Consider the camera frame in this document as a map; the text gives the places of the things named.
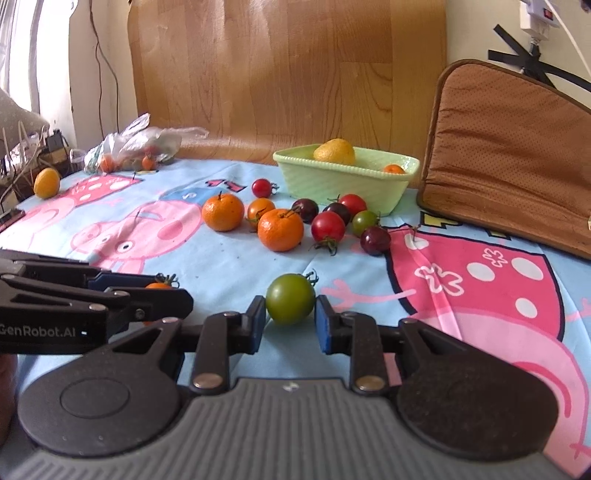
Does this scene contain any small orange tomato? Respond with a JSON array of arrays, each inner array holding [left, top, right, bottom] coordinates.
[[145, 273, 180, 289]]

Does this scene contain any large mandarin orange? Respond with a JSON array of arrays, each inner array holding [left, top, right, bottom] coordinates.
[[383, 164, 406, 175]]

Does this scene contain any left hand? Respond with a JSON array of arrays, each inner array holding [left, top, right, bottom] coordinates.
[[0, 354, 18, 445]]

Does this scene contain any yellow lemon at table edge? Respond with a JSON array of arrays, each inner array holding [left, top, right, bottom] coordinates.
[[33, 168, 60, 200]]

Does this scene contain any cartoon pig tablecloth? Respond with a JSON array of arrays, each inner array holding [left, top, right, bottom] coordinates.
[[1, 161, 590, 476]]

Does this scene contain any cluttered side table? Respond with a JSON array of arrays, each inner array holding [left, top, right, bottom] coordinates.
[[0, 87, 86, 204]]

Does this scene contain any mandarin orange far left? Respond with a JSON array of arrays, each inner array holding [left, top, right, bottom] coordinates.
[[201, 193, 245, 232]]

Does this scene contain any clear plastic bag of fruit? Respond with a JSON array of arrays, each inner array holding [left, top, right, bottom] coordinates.
[[83, 113, 209, 174]]

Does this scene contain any orange tomato behind mandarins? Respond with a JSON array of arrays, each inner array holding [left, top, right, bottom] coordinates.
[[245, 198, 276, 232]]

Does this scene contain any mandarin orange middle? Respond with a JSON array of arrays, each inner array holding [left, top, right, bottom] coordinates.
[[257, 209, 304, 252]]

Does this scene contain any dark purple tomato front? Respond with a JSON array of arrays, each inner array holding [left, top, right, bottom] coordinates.
[[360, 226, 391, 256]]

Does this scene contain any dark purple tomato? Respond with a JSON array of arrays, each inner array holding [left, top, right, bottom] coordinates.
[[360, 226, 391, 256], [324, 202, 352, 225], [291, 198, 320, 224]]

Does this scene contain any red cherry tomato far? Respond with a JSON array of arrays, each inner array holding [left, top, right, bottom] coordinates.
[[252, 178, 279, 198]]

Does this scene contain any small green tomato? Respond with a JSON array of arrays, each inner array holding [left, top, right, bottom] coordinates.
[[351, 210, 380, 237]]

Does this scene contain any dark purple tomato left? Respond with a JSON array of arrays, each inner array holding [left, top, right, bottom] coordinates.
[[291, 198, 320, 224]]

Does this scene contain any red tomato centre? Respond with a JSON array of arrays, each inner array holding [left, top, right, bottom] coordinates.
[[311, 211, 346, 256]]

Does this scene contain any red tomato near basket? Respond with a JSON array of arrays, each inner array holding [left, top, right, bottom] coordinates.
[[331, 194, 368, 220]]

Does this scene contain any light green basket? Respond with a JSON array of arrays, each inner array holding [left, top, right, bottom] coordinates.
[[273, 144, 421, 215]]

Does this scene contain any dark purple tomato middle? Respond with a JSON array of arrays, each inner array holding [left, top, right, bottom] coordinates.
[[324, 202, 352, 225]]

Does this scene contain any brown seat cushion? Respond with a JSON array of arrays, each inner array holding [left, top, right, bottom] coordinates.
[[417, 60, 590, 259]]

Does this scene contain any wooden board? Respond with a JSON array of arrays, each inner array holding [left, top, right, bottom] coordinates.
[[127, 0, 447, 164]]

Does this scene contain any yellow lemon in basket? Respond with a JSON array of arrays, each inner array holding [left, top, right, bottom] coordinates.
[[312, 138, 356, 166]]

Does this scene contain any black tape cross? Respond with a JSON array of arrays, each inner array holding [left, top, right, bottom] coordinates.
[[488, 24, 591, 92]]

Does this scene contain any white power strip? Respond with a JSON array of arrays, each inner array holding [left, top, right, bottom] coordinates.
[[520, 0, 560, 41]]

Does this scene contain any black wall cable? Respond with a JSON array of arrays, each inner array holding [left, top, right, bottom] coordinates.
[[87, 0, 122, 135]]

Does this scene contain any white power cable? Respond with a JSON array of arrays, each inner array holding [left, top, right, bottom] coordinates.
[[544, 0, 591, 80]]

